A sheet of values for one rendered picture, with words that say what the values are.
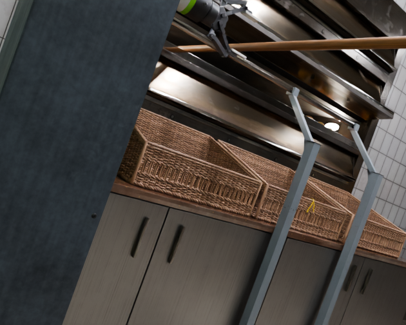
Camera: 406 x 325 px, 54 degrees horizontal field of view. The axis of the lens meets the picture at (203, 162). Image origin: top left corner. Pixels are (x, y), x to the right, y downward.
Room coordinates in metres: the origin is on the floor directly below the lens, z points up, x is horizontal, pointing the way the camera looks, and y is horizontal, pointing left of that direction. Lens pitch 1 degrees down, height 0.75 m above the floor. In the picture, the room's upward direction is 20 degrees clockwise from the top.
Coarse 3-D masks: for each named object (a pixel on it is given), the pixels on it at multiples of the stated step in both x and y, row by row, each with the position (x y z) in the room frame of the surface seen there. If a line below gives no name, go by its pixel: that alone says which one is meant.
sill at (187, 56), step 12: (168, 48) 1.81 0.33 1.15; (180, 48) 1.84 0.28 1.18; (192, 60) 1.89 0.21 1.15; (216, 72) 1.97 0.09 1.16; (240, 84) 2.06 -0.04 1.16; (264, 96) 2.16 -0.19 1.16; (288, 108) 2.27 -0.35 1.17; (312, 120) 2.39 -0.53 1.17; (324, 132) 2.47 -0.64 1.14; (336, 132) 2.53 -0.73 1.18; (348, 144) 2.62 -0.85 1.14
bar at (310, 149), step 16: (192, 32) 1.45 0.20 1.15; (272, 80) 1.69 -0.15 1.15; (304, 96) 1.80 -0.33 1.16; (336, 112) 1.94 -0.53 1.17; (304, 128) 1.65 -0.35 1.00; (352, 128) 2.03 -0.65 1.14; (304, 144) 1.63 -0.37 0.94; (320, 144) 1.59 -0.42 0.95; (304, 160) 1.58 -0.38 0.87; (368, 160) 1.92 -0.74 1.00; (304, 176) 1.58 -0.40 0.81; (368, 176) 1.90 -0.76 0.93; (288, 192) 1.60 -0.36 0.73; (368, 192) 1.86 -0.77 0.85; (288, 208) 1.58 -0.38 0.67; (368, 208) 1.85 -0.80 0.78; (288, 224) 1.58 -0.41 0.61; (352, 224) 1.87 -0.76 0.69; (272, 240) 1.59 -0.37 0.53; (352, 240) 1.85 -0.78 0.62; (272, 256) 1.57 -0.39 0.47; (352, 256) 1.86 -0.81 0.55; (272, 272) 1.59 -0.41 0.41; (336, 272) 1.86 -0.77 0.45; (256, 288) 1.58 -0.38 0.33; (336, 288) 1.84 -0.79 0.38; (256, 304) 1.58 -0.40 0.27; (240, 320) 1.60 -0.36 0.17; (320, 320) 1.85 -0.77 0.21
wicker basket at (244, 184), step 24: (144, 120) 1.77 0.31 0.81; (168, 120) 1.84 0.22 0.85; (144, 144) 1.30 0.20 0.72; (168, 144) 1.84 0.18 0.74; (216, 144) 1.92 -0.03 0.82; (120, 168) 1.41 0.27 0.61; (144, 168) 1.32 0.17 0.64; (168, 168) 1.83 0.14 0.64; (192, 168) 1.42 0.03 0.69; (216, 168) 1.47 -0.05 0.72; (240, 168) 1.73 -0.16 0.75; (168, 192) 1.38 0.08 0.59; (192, 192) 1.44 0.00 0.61; (216, 192) 1.49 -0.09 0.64; (240, 192) 1.68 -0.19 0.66
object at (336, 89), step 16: (240, 16) 1.81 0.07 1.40; (240, 32) 1.95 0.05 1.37; (256, 32) 1.90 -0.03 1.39; (288, 64) 2.17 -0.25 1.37; (304, 64) 2.12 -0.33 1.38; (304, 80) 2.32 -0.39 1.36; (320, 80) 2.26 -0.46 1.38; (336, 80) 2.22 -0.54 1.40; (336, 96) 2.44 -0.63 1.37; (352, 96) 2.37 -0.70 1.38; (368, 112) 2.57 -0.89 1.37; (384, 112) 2.51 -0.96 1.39
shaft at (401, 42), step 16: (192, 48) 1.82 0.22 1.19; (208, 48) 1.71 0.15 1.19; (240, 48) 1.52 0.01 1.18; (256, 48) 1.45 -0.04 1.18; (272, 48) 1.38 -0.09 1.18; (288, 48) 1.32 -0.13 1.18; (304, 48) 1.26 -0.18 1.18; (320, 48) 1.21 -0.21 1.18; (336, 48) 1.16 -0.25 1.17; (352, 48) 1.12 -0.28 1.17; (368, 48) 1.08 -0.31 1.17; (384, 48) 1.04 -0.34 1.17; (400, 48) 1.00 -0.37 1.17
